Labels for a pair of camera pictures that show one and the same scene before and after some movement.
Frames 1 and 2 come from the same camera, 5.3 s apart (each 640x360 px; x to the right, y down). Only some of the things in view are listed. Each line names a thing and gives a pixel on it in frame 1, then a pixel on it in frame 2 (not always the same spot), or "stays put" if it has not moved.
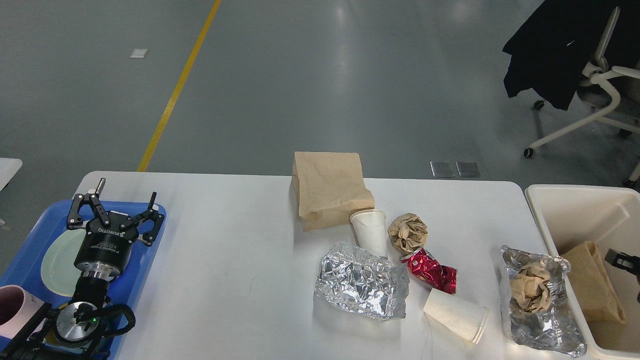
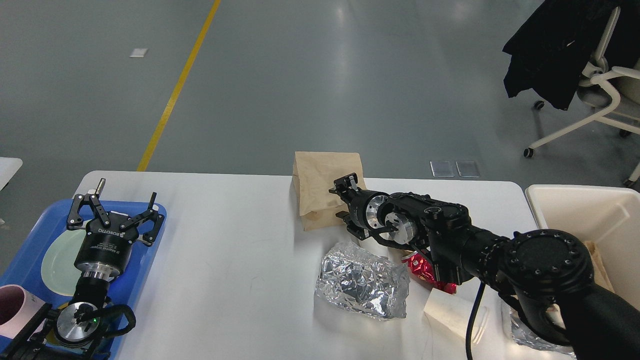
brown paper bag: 330,187 stays put
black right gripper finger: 619,259 -> 363,205
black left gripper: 105,248 stays put
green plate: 59,272 stays put
